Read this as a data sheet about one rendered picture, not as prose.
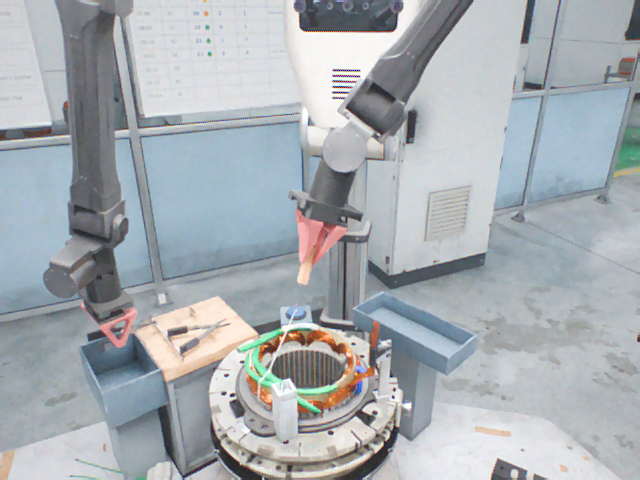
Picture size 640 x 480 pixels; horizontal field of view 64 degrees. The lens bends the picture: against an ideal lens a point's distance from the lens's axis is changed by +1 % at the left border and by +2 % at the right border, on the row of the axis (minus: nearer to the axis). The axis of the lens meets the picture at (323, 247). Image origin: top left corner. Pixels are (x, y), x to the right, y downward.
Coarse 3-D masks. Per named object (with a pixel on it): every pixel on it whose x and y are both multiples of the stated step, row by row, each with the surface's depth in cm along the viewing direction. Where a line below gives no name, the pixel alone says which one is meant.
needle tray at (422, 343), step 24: (360, 312) 112; (384, 312) 119; (408, 312) 116; (384, 336) 109; (408, 336) 104; (432, 336) 111; (456, 336) 108; (408, 360) 108; (432, 360) 101; (456, 360) 101; (408, 384) 110; (432, 384) 114; (432, 408) 119; (408, 432) 115
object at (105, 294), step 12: (108, 276) 88; (84, 288) 94; (96, 288) 88; (108, 288) 89; (120, 288) 92; (84, 300) 91; (96, 300) 89; (108, 300) 90; (120, 300) 90; (132, 300) 90; (96, 312) 87; (108, 312) 88
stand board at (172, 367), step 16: (208, 304) 115; (224, 304) 115; (160, 320) 109; (176, 320) 109; (192, 320) 109; (208, 320) 109; (240, 320) 109; (144, 336) 104; (160, 336) 104; (176, 336) 104; (192, 336) 104; (208, 336) 104; (224, 336) 104; (240, 336) 104; (256, 336) 105; (160, 352) 99; (192, 352) 99; (208, 352) 99; (224, 352) 101; (176, 368) 95; (192, 368) 98
